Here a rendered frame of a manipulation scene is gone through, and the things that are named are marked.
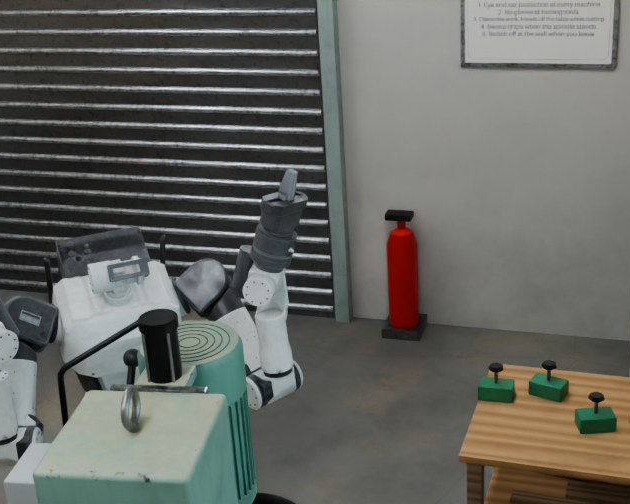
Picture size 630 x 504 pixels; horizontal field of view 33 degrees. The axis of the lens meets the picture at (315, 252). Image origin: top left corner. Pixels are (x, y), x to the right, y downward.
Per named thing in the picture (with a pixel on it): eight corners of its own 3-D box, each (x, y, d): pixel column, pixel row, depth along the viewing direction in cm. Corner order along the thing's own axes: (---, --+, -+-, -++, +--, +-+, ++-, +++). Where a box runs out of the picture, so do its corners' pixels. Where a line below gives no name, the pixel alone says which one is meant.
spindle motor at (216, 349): (266, 469, 194) (252, 318, 182) (245, 530, 178) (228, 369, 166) (174, 466, 197) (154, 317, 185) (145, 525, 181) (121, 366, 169)
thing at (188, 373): (200, 403, 168) (189, 307, 161) (187, 430, 160) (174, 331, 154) (152, 401, 169) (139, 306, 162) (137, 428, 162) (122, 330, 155)
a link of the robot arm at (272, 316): (273, 272, 222) (282, 330, 226) (283, 257, 230) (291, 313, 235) (244, 273, 223) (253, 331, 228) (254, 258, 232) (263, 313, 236)
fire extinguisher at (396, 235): (427, 323, 505) (425, 206, 481) (419, 341, 488) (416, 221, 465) (391, 320, 510) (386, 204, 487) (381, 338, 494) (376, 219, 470)
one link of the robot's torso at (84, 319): (35, 330, 264) (21, 232, 238) (167, 302, 275) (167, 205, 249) (59, 426, 246) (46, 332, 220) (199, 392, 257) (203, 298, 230)
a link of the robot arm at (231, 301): (215, 329, 250) (188, 280, 253) (248, 311, 251) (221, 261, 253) (208, 324, 239) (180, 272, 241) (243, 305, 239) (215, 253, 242)
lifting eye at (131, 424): (145, 418, 151) (140, 379, 148) (132, 441, 146) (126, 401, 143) (135, 418, 151) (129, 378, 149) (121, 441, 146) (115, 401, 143)
